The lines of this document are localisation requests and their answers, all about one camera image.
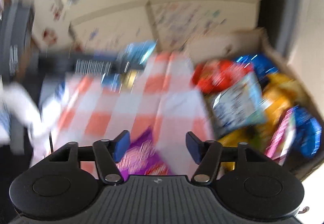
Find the purple snack packet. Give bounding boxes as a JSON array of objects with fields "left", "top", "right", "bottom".
[{"left": 117, "top": 127, "right": 173, "bottom": 181}]

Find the yellow barcode snack packet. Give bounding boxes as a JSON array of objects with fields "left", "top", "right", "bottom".
[{"left": 217, "top": 127, "right": 264, "bottom": 171}]

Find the light blue white packet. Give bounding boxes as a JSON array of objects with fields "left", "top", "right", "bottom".
[{"left": 208, "top": 73, "right": 267, "bottom": 137}]

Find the light blue snack packet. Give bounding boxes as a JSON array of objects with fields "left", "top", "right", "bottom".
[{"left": 117, "top": 40, "right": 157, "bottom": 73}]

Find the red snack packet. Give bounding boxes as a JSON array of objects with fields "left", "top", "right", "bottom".
[{"left": 191, "top": 59, "right": 254, "bottom": 94}]

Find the pink snack packet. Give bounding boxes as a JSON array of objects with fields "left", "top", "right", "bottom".
[{"left": 264, "top": 108, "right": 296, "bottom": 166}]

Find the orange-yellow snack packet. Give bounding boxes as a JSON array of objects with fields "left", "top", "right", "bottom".
[{"left": 256, "top": 73, "right": 308, "bottom": 139}]

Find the dark blue snack packet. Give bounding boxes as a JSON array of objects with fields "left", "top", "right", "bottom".
[{"left": 234, "top": 53, "right": 278, "bottom": 79}]

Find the beige sticker cabinet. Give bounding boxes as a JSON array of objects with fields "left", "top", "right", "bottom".
[{"left": 53, "top": 0, "right": 264, "bottom": 55}]

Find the checkered orange white tablecloth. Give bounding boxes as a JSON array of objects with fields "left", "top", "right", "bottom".
[{"left": 29, "top": 51, "right": 216, "bottom": 179}]

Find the white milk cardboard box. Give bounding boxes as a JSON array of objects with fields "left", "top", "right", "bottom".
[{"left": 184, "top": 29, "right": 323, "bottom": 180}]

